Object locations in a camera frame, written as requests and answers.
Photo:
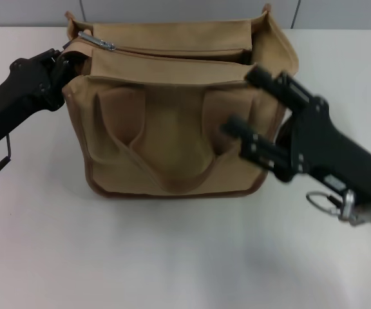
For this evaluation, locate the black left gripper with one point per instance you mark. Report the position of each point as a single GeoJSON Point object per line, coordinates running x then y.
{"type": "Point", "coordinates": [21, 90]}

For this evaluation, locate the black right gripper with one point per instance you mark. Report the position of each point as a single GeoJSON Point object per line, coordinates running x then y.
{"type": "Point", "coordinates": [330, 151]}

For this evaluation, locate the silver metal zipper pull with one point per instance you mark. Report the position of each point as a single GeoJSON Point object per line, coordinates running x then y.
{"type": "Point", "coordinates": [92, 38]}

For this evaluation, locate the khaki canvas food bag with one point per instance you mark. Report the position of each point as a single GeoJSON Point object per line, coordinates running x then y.
{"type": "Point", "coordinates": [179, 145]}

